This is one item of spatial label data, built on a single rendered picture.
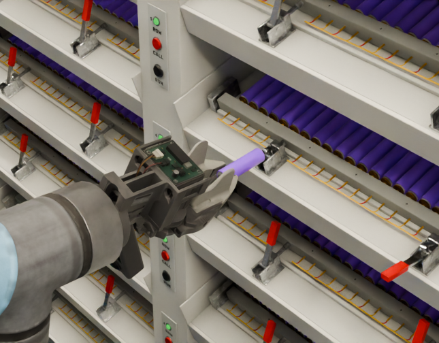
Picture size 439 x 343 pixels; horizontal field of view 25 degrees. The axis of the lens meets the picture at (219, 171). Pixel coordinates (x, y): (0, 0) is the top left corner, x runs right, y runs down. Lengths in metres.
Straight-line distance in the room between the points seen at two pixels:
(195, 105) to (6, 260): 0.58
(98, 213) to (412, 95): 0.38
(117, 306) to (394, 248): 0.85
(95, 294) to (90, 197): 1.02
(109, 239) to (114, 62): 0.64
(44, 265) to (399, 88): 0.45
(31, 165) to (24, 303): 1.08
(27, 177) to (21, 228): 1.08
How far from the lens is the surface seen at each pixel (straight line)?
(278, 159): 1.32
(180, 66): 1.37
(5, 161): 2.06
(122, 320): 1.93
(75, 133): 1.77
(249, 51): 1.25
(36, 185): 1.98
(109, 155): 1.70
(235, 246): 1.49
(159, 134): 1.47
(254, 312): 1.61
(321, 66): 1.18
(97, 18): 1.64
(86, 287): 2.01
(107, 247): 0.98
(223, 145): 1.38
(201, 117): 1.43
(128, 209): 1.00
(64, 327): 2.21
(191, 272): 1.59
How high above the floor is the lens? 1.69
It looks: 35 degrees down
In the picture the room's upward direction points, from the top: straight up
